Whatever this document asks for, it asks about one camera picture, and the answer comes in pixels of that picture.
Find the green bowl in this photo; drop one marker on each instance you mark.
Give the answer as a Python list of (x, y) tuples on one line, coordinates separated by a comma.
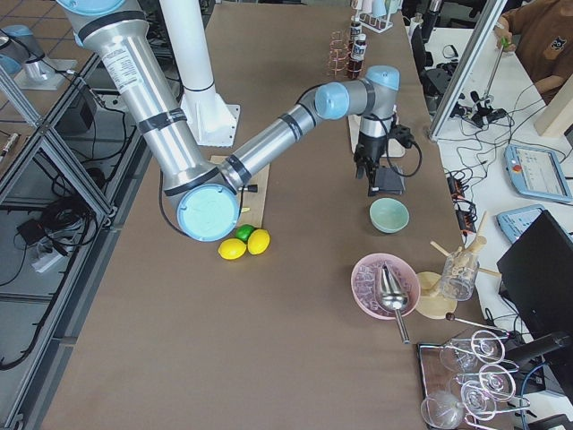
[(389, 215)]

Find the wine glass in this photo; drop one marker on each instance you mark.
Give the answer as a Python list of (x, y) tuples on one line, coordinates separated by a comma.
[(467, 352), (479, 403), (442, 410), (494, 379)]

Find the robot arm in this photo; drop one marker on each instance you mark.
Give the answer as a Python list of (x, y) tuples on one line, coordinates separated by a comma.
[(204, 194)]

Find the round wooden stand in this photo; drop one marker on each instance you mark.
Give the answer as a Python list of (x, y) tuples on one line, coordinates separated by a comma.
[(431, 303)]

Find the person in brown shirt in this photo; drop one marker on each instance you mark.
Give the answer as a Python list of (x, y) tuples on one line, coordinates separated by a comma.
[(540, 34)]

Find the aluminium frame post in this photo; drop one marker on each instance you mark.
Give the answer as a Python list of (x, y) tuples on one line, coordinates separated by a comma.
[(485, 24)]

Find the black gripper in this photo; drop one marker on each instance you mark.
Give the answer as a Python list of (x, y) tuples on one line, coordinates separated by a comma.
[(370, 146)]

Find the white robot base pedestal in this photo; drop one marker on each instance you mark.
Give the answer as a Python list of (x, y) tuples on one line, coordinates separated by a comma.
[(212, 121)]

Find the pink bowl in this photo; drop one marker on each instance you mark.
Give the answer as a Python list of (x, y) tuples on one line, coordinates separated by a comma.
[(365, 309)]

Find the black laptop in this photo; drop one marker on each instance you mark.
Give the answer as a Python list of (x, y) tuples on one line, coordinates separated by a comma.
[(537, 276)]

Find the cream serving tray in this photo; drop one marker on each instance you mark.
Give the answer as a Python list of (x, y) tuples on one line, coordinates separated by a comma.
[(396, 150)]

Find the white wire cup rack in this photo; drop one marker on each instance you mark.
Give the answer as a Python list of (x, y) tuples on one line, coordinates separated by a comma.
[(375, 15)]

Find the steel muddler bar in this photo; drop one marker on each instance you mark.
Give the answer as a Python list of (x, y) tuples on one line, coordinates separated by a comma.
[(252, 188)]

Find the bamboo cutting board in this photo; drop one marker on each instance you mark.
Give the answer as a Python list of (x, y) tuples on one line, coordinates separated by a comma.
[(246, 208)]

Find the grey folded cloth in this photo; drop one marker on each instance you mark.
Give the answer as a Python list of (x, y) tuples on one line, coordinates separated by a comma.
[(389, 182)]

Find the copper wire bottle rack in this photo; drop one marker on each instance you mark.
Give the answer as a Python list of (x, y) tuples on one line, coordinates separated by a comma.
[(339, 50)]

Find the teach pendant tablet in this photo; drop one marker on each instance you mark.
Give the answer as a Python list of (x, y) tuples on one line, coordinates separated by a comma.
[(536, 173)]

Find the tea bottle white cap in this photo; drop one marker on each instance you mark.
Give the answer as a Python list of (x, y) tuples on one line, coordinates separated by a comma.
[(356, 57)]

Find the yellow lemon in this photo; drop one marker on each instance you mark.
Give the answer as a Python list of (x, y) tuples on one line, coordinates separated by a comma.
[(232, 249), (258, 241)]

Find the green lime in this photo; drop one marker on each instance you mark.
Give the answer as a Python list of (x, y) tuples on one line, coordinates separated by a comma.
[(244, 232)]

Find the black glass tray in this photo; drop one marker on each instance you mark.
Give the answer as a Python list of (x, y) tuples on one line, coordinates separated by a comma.
[(436, 377)]

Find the clear ice cubes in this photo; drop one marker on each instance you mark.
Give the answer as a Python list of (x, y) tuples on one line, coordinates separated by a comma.
[(367, 277)]

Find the steel ice scoop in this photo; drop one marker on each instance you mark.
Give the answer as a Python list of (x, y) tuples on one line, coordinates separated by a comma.
[(392, 298)]

